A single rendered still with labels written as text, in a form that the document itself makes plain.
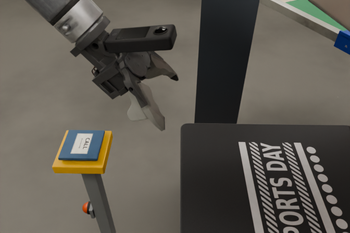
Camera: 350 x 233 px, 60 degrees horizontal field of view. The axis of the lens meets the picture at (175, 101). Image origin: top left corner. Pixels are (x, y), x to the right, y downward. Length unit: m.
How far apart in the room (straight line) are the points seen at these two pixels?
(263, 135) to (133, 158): 1.28
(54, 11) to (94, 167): 0.43
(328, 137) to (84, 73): 2.26
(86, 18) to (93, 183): 0.56
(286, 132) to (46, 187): 1.51
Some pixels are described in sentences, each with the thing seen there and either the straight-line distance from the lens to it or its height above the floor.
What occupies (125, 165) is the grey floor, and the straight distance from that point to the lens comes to 2.01.
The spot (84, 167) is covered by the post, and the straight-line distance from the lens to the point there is 0.81.
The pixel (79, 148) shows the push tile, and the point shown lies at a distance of 0.83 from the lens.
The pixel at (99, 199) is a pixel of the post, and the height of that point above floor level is 0.73.
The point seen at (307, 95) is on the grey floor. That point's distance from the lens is 2.69.
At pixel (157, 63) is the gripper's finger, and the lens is 0.59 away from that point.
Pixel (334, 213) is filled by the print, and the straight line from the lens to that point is 0.80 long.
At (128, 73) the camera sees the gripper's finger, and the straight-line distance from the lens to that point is 0.51.
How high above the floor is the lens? 1.57
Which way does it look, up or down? 41 degrees down
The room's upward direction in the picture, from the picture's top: straight up
